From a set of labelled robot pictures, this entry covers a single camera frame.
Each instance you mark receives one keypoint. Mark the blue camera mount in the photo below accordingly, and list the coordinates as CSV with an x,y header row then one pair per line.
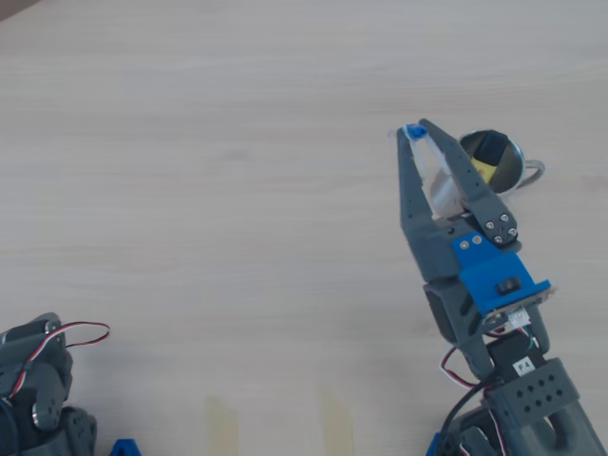
x,y
489,280

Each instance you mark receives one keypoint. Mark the blue arm base plate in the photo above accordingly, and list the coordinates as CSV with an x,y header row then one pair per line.
x,y
126,449
433,449

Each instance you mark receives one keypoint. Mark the yellow highlighter marker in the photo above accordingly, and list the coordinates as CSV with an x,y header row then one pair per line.
x,y
489,147

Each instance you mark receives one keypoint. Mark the silver metal cup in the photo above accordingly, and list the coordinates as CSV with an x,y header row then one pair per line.
x,y
510,161

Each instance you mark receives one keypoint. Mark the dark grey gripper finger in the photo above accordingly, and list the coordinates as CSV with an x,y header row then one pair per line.
x,y
411,190
475,190

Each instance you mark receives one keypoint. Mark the yellow masking tape strip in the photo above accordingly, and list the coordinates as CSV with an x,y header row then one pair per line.
x,y
335,423
221,427

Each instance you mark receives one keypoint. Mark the camera circuit board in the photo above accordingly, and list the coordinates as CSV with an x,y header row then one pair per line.
x,y
541,295

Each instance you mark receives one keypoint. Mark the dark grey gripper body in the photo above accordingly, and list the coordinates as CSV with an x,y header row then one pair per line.
x,y
429,247

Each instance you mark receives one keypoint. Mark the blue ballpoint pen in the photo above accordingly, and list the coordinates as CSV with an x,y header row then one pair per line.
x,y
418,131

